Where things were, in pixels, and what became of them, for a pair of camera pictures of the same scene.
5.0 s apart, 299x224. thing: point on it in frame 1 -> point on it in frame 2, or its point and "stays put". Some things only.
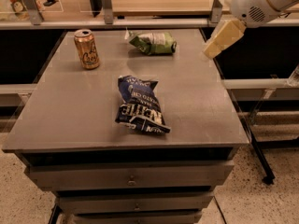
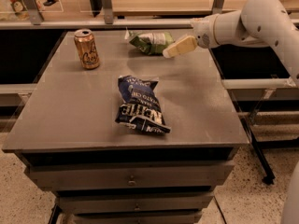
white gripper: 249,4 -> 203,32
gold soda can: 87,49 stays put
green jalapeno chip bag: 151,43 stays put
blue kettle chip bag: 140,107 stays put
